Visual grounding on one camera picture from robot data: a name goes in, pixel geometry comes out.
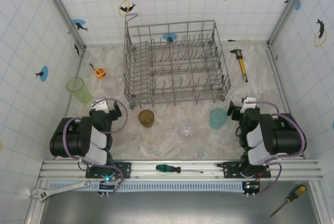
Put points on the teal textured plastic cup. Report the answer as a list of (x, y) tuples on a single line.
[(217, 119)]

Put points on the amber plastic cup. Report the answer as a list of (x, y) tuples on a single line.
[(146, 119)]

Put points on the tall green plastic cup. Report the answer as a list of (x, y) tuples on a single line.
[(81, 93)]

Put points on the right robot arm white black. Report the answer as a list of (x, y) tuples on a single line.
[(284, 140)]

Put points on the orange tape measure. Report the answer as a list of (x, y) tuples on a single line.
[(100, 72)]

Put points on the yellow black caliper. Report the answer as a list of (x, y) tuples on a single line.
[(242, 64)]

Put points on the black controller board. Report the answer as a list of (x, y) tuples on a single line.
[(250, 188), (104, 187)]

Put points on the green black screwdriver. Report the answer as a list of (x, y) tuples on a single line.
[(167, 168)]

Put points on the yellow black screwdriver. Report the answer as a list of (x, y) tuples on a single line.
[(297, 192)]

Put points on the silver adjustable wrench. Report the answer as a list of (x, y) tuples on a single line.
[(41, 194)]

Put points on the grey metal panel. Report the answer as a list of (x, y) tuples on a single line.
[(169, 208)]

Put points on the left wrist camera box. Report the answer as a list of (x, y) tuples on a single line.
[(101, 105)]

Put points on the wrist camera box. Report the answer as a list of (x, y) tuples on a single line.
[(101, 105), (249, 104)]

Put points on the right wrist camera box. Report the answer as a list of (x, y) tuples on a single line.
[(249, 104)]

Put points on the aluminium side rail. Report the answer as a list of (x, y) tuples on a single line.
[(78, 68), (279, 77)]

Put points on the aluminium mounting rail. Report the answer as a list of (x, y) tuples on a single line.
[(182, 177)]

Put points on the aluminium frame post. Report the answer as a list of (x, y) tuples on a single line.
[(289, 10), (62, 12)]

